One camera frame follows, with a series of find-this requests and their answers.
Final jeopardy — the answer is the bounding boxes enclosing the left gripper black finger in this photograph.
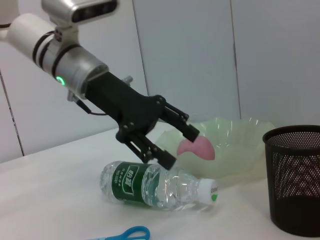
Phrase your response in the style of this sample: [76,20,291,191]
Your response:
[156,101,201,144]
[122,131,177,171]

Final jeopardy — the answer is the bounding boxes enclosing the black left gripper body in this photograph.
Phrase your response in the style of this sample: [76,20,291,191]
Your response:
[84,72,168,146]

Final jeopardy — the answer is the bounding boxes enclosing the pink peach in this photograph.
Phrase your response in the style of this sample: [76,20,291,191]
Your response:
[176,136,216,161]

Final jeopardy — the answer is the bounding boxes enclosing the clear green-label water bottle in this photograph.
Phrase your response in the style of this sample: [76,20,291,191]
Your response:
[99,160,220,210]

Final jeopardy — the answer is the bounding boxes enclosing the translucent green fruit plate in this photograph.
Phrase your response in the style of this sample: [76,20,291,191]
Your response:
[153,116,277,186]

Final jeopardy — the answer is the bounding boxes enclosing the blue scissors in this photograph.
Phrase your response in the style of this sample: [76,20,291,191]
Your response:
[87,225,151,240]

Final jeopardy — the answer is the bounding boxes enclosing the black mesh pen holder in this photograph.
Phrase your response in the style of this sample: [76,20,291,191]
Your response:
[262,124,320,236]

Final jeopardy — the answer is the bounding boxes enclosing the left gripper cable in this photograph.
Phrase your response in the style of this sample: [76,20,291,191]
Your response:
[67,90,111,116]

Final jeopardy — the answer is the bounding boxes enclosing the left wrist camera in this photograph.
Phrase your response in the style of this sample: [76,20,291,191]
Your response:
[41,0,118,47]

